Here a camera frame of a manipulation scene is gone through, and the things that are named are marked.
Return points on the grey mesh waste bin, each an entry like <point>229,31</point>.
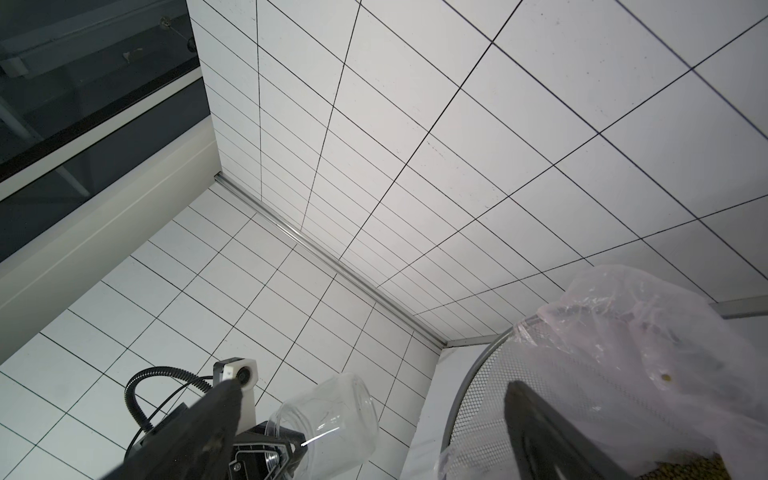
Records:
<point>540,408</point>

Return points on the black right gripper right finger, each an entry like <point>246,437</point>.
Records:
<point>546,445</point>

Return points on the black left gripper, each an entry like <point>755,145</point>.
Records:
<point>266,451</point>

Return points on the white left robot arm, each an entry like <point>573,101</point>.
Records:
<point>191,388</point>

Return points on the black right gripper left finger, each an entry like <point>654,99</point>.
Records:
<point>195,445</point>

